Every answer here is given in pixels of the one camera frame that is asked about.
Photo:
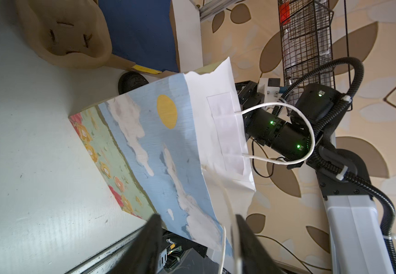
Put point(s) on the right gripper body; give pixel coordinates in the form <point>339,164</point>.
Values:
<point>290,139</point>

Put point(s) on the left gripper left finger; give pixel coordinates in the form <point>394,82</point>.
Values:
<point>143,255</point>

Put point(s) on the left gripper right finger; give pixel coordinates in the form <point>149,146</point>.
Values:
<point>254,258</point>

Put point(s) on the white green paper bag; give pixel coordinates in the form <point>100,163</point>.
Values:
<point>177,147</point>

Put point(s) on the black plastic cup lid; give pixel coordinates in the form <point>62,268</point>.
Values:
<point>130,81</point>

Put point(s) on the brown pulp cup carrier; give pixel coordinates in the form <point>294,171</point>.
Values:
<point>68,34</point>

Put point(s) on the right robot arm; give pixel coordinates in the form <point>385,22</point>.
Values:
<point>360,216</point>

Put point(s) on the red item in basket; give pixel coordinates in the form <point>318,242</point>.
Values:
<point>284,13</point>

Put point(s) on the right wire basket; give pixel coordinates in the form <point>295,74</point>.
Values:
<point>307,39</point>

